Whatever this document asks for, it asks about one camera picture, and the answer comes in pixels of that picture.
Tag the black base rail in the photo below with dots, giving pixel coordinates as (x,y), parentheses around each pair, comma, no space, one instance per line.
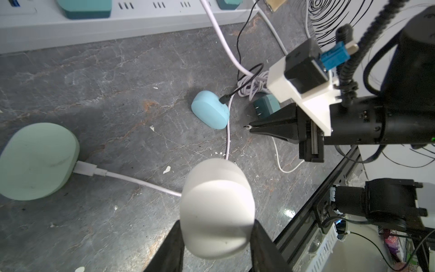
(295,236)

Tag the beige spice jar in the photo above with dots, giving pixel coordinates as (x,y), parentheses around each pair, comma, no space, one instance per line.
(274,5)

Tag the white earbud case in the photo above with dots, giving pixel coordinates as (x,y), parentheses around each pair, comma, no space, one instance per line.
(217,210)

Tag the white power strip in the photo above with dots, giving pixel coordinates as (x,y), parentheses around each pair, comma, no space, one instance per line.
(32,25)

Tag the white slotted cable duct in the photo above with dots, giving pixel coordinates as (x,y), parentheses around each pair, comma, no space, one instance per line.
(315,255)

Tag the blue earbud case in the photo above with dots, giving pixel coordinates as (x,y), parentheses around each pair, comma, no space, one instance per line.
(207,107)

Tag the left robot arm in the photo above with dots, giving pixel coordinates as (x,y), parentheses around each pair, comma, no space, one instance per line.
(392,203)

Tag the mint green earbud case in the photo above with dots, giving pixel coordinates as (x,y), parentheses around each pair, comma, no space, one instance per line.
(37,161)

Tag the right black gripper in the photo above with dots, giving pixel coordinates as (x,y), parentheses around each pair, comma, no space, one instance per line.
(293,125)

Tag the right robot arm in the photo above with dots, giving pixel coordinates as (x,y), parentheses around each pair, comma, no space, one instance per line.
(400,79)

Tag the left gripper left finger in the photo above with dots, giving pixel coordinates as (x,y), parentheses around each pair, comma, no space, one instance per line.
(169,257)

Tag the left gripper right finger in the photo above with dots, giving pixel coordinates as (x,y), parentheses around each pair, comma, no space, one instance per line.
(265,256)

